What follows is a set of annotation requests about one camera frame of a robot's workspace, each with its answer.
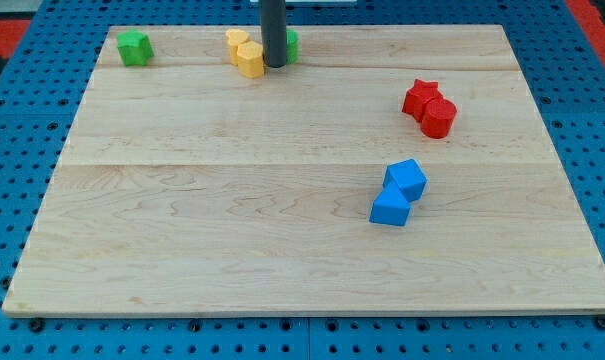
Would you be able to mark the light wooden board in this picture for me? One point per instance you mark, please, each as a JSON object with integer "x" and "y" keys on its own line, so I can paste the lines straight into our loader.
{"x": 186, "y": 190}

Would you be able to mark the green round block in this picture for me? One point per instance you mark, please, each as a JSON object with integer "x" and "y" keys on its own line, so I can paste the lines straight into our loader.
{"x": 292, "y": 47}

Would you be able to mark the red cylinder block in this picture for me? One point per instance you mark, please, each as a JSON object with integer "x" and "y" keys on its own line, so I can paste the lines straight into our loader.
{"x": 438, "y": 117}

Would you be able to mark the blue cube block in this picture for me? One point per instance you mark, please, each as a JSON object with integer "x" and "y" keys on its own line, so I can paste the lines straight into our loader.
{"x": 409, "y": 177}

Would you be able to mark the red star block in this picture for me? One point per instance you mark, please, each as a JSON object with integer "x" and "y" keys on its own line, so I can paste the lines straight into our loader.
{"x": 418, "y": 96}

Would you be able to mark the yellow hexagon block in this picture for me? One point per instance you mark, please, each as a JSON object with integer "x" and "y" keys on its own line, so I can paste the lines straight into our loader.
{"x": 250, "y": 61}

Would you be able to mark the yellow heart block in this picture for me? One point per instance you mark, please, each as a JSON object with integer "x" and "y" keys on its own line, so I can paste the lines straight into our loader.
{"x": 235, "y": 38}

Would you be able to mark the green star block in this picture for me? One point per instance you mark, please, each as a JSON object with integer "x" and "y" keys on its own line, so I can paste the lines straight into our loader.
{"x": 134, "y": 48}

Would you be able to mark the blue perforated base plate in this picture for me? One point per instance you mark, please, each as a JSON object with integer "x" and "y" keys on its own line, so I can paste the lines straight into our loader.
{"x": 42, "y": 84}

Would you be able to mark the blue triangle block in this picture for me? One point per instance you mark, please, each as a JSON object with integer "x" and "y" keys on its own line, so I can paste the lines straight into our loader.
{"x": 390, "y": 207}

